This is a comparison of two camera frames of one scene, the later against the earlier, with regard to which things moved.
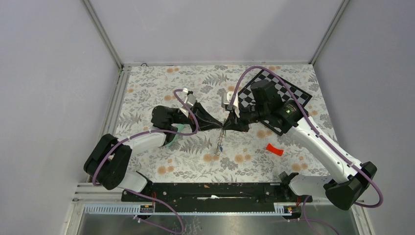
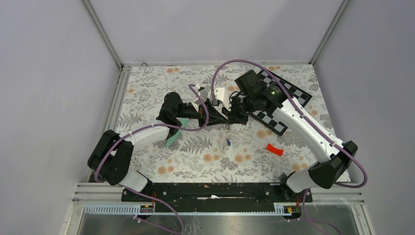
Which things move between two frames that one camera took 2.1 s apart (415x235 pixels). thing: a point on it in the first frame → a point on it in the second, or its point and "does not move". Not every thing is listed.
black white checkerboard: (245, 96) does not move
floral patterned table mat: (230, 154) does not move
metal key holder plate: (218, 150) → (227, 141)
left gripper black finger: (210, 120) → (216, 114)
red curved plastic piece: (274, 150) does not move
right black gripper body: (246, 117) → (237, 110)
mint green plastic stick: (180, 127) does not move
